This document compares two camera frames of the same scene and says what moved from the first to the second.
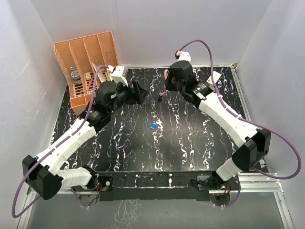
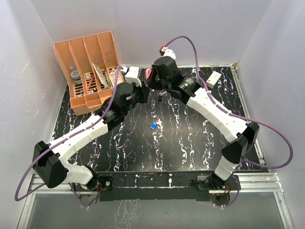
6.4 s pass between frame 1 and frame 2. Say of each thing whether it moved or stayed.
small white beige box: stayed
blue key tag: stayed
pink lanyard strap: moved
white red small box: stayed
